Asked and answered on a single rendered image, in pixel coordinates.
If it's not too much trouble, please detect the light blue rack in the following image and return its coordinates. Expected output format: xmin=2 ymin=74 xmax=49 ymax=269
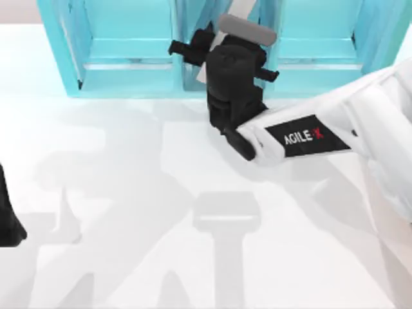
xmin=35 ymin=0 xmax=412 ymax=99

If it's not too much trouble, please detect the pale grey rounded box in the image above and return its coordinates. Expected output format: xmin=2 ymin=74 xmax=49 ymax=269
xmin=216 ymin=13 xmax=278 ymax=48

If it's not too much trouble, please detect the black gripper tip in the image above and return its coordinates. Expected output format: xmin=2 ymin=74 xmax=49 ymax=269
xmin=0 ymin=163 xmax=28 ymax=249

